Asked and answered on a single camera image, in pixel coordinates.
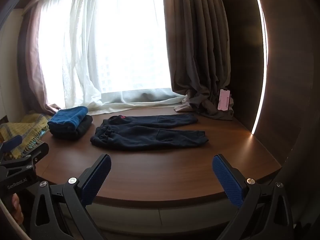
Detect navy blue pants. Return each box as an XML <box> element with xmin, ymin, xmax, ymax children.
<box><xmin>90</xmin><ymin>114</ymin><xmax>209</xmax><ymax>152</ymax></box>

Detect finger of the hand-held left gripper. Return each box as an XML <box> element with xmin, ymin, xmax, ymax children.
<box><xmin>0</xmin><ymin>134</ymin><xmax>23</xmax><ymax>158</ymax></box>
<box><xmin>0</xmin><ymin>143</ymin><xmax>50</xmax><ymax>178</ymax></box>

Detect grey fabric panel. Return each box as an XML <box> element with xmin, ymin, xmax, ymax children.
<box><xmin>100</xmin><ymin>87</ymin><xmax>180</xmax><ymax>105</ymax></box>

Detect person's left hand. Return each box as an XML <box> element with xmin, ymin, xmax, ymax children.
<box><xmin>10</xmin><ymin>194</ymin><xmax>25</xmax><ymax>228</ymax></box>

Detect brown heavy curtain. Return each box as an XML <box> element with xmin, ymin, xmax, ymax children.
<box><xmin>162</xmin><ymin>0</ymin><xmax>235</xmax><ymax>122</ymax></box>

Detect yellow woven blanket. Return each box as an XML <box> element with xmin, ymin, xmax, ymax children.
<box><xmin>0</xmin><ymin>112</ymin><xmax>54</xmax><ymax>160</ymax></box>

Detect pink side curtain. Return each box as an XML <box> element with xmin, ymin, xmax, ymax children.
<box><xmin>24</xmin><ymin>1</ymin><xmax>62</xmax><ymax>113</ymax></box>

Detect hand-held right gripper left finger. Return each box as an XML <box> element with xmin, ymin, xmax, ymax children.
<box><xmin>31</xmin><ymin>154</ymin><xmax>112</xmax><ymax>240</ymax></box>

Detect folded blue garment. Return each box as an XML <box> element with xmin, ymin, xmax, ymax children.
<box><xmin>47</xmin><ymin>106</ymin><xmax>88</xmax><ymax>133</ymax></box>

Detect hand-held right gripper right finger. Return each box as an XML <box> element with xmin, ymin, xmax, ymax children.
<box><xmin>212</xmin><ymin>154</ymin><xmax>293</xmax><ymax>240</ymax></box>

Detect white sheer curtain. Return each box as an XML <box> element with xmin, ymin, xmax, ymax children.
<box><xmin>37</xmin><ymin>0</ymin><xmax>187</xmax><ymax>117</ymax></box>

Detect smartphone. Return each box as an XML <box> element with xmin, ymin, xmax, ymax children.
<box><xmin>217</xmin><ymin>89</ymin><xmax>231</xmax><ymax>111</ymax></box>

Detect folded black garment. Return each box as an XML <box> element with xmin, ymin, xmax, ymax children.
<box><xmin>49</xmin><ymin>116</ymin><xmax>93</xmax><ymax>140</ymax></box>

